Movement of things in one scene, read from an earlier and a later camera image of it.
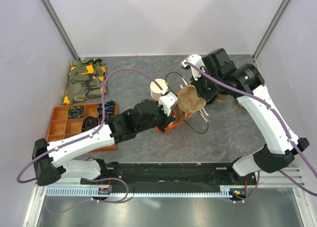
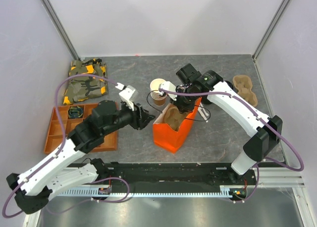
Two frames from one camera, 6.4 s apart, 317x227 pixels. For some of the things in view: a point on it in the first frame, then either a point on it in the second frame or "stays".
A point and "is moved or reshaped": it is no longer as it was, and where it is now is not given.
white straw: [204, 115] -> [203, 109]
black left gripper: [167, 120] -> [138, 115]
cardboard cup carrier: [188, 101] is moved or reshaped
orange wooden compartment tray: [67, 120] stays
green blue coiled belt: [75, 112] stays
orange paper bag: [179, 117] -> [166, 137]
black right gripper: [206, 96] -> [183, 108]
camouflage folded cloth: [86, 80] stays
